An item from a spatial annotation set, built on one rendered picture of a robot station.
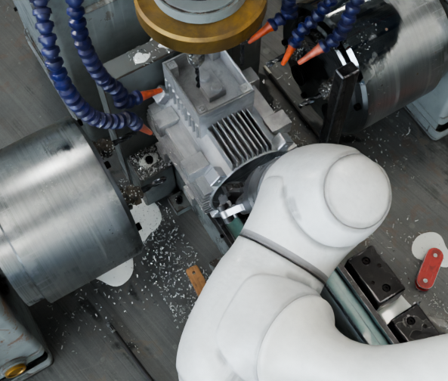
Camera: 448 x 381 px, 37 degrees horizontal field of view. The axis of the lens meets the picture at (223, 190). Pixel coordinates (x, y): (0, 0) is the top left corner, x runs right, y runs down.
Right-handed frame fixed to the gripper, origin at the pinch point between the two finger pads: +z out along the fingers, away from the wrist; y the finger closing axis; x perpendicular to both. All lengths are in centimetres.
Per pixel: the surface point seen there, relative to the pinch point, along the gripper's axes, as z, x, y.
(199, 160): 6.9, -6.3, 1.1
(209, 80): 6.9, -16.9, -6.3
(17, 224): 0.4, -10.8, 29.8
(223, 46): -13.4, -19.3, -4.1
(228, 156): 4.5, -4.9, -2.7
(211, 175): 4.1, -3.7, 1.0
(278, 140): 3.9, -3.5, -11.2
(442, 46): 1.6, -4.5, -43.4
